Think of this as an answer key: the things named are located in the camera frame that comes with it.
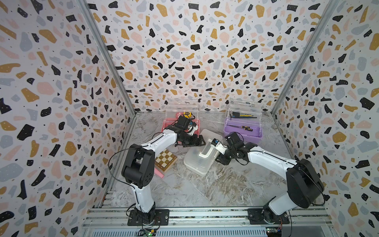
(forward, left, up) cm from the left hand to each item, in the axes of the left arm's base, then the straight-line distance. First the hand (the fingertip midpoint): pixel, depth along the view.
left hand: (202, 143), depth 89 cm
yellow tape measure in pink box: (+27, +10, -3) cm, 29 cm away
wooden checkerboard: (-6, +23, -9) cm, 26 cm away
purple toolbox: (+26, -33, -5) cm, 42 cm away
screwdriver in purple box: (+21, -34, -11) cm, 41 cm away
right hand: (-6, -10, -4) cm, 12 cm away
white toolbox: (-8, 0, 0) cm, 8 cm away
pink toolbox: (+40, +20, -9) cm, 46 cm away
